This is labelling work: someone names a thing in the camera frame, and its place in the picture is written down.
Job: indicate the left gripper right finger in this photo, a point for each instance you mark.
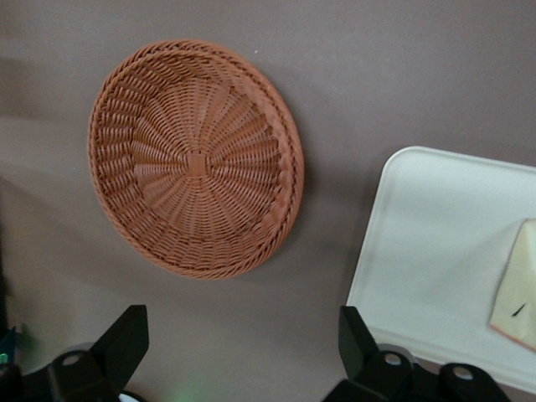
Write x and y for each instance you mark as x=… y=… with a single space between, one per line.
x=364 y=360

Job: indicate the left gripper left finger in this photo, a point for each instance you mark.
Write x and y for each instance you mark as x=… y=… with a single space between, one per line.
x=113 y=347

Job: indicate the triangular sandwich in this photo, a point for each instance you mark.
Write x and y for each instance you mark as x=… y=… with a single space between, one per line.
x=517 y=285

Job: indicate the cream plastic tray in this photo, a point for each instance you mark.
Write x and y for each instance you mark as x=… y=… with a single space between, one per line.
x=431 y=251

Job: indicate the brown round wicker basket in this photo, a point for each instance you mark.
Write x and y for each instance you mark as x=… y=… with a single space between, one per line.
x=197 y=163

